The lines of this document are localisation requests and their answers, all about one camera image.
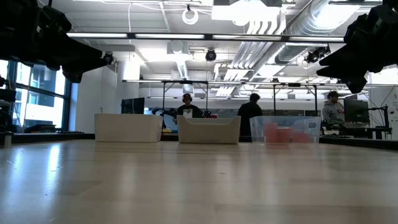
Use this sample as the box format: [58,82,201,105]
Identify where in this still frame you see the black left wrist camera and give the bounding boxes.
[40,5,73,32]

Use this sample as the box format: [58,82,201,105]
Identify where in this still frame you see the black metal gantry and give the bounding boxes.
[161,80,210,116]
[272,82,318,118]

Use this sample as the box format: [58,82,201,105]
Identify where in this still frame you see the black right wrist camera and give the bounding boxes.
[344,4,389,35]

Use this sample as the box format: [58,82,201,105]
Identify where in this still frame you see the black computer monitor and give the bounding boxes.
[343,98,371,124]
[121,97,146,115]

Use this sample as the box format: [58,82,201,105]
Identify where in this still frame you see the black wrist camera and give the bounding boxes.
[40,5,73,32]
[344,4,389,35]

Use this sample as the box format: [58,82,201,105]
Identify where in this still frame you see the person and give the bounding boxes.
[238,92,264,142]
[322,90,346,125]
[176,93,205,119]

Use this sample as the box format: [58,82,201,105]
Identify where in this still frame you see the orange wooden block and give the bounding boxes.
[264,122,279,144]
[292,132,312,144]

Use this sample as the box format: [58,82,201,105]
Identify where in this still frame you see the clear plastic bin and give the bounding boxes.
[249,116,322,144]

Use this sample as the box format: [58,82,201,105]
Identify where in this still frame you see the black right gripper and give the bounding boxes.
[315,30,398,94]

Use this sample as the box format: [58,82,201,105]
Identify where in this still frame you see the white plastic bin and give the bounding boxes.
[94,113,164,144]

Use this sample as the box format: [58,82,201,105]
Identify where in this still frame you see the large glazed window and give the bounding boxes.
[0,60,74,133]

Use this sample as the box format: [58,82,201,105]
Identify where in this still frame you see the grey plastic bin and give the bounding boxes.
[176,114,241,144]

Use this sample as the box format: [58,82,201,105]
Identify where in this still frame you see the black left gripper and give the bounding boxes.
[23,18,108,84]

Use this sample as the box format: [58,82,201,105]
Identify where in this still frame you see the white coiled cable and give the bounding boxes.
[182,7,200,26]

